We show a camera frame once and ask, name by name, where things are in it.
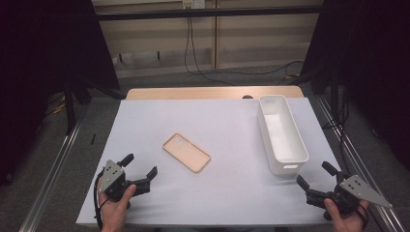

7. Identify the black cable beside rail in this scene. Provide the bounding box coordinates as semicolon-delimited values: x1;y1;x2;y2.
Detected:
322;86;352;177

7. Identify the black horizontal metal bar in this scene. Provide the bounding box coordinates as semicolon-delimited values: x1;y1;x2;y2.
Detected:
95;5;324;22

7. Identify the white table mat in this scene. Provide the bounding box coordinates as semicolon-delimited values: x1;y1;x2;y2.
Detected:
75;97;366;226

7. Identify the black metal stand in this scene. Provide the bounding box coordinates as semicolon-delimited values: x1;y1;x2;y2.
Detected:
62;75;79;135

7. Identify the light wooden table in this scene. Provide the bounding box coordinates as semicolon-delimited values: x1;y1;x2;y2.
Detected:
125;85;305;101

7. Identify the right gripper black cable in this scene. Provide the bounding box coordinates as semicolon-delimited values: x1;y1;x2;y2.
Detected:
355;201;370;227

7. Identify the person's left hand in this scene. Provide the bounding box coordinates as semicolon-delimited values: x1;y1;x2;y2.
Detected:
97;179;138;232

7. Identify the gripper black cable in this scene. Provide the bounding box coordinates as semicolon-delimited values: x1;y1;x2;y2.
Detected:
93;169;108;231
355;201;370;227

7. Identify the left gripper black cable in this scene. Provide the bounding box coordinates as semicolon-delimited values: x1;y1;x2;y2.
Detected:
93;169;108;231

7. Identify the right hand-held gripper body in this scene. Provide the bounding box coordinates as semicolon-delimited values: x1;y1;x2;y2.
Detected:
333;173;394;216

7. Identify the white wall power outlet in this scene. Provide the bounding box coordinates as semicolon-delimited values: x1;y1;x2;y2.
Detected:
181;0;207;10

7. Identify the long black hanging cable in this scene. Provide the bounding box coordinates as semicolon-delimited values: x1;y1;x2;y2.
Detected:
184;16;305;87

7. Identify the person's right hand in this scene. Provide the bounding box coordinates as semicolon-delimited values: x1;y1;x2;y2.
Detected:
323;197;370;232

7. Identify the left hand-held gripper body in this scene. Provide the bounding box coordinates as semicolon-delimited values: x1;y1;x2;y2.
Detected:
98;159;136;203

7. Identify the white rectangular plastic bin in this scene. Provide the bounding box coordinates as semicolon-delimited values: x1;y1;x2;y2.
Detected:
256;94;309;177

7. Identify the yellow floor cable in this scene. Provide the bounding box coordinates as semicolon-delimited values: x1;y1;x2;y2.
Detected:
52;101;66;115

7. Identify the black curtain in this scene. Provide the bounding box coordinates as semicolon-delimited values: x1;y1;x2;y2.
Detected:
0;0;121;187
299;0;410;170

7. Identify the beige phone case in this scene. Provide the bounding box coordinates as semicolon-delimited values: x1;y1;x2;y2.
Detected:
161;132;212;174

